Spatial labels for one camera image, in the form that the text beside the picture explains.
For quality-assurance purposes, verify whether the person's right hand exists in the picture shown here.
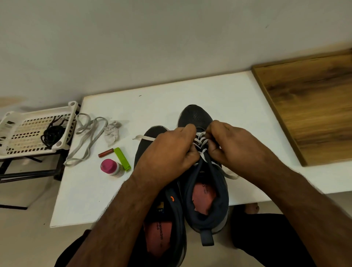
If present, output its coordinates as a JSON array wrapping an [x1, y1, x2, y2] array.
[[205, 120, 289, 190]]

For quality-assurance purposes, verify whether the person's left hand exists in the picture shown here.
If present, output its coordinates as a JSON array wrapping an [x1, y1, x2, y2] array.
[[132, 124, 201, 190]]

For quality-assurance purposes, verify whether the grey shoelace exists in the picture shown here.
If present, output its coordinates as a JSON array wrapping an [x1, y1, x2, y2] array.
[[132, 131, 240, 180]]

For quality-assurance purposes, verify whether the dark sneaker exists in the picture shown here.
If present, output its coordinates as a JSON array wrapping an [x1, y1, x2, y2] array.
[[177, 104, 231, 247], [132, 125, 188, 267]]

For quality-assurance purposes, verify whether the grey shoelaces bundle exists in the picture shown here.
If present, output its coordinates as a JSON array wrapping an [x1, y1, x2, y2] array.
[[63, 113, 122, 167]]

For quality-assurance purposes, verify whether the black shoelace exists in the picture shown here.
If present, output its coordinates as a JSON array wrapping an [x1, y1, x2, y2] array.
[[41, 121, 67, 149], [46, 114, 71, 143]]

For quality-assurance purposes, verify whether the person's right forearm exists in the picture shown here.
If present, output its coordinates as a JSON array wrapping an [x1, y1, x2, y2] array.
[[264, 172, 352, 267]]

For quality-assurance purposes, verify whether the person's left forearm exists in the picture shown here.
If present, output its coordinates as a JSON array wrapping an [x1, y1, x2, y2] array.
[[66, 179, 168, 267]]

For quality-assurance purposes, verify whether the green marker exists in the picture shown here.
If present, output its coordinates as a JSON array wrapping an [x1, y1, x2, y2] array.
[[113, 147, 132, 172]]

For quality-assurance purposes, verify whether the pink capped white bottle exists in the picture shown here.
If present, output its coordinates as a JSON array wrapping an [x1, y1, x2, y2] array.
[[100, 158, 123, 177]]

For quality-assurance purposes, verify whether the wooden board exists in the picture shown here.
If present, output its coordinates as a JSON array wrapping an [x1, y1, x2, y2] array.
[[251, 49, 352, 167]]

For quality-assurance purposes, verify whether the white perforated plastic tray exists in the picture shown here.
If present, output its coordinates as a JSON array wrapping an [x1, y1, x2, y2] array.
[[0, 100, 80, 161]]

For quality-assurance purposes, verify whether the black metal rack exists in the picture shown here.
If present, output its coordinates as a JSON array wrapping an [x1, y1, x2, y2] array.
[[0, 151, 69, 211]]

